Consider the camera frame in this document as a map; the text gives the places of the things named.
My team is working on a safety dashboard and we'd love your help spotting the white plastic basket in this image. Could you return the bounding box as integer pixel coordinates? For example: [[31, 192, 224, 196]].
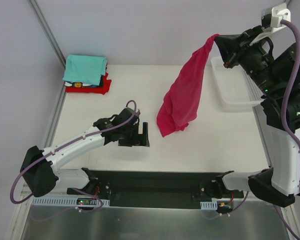
[[210, 56, 263, 112]]

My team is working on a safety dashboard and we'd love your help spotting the crimson pink t shirt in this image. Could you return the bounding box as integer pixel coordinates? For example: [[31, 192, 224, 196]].
[[156, 34, 219, 137]]

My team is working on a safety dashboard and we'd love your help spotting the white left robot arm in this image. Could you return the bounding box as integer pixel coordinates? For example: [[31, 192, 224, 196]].
[[20, 107, 150, 198]]

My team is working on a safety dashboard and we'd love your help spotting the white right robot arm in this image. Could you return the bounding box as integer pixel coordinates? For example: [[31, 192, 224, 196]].
[[214, 27, 300, 207]]

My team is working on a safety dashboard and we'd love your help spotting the folded dark printed t shirt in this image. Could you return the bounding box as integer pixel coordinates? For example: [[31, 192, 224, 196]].
[[64, 81, 104, 88]]

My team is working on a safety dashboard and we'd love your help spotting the folded teal t shirt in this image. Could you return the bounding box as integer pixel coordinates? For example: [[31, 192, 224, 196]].
[[62, 54, 108, 86]]

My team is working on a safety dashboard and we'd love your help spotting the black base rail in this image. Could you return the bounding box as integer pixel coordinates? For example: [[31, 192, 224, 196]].
[[55, 169, 251, 210]]

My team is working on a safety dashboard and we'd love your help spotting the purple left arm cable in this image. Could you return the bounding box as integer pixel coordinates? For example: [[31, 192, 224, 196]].
[[10, 100, 140, 205]]

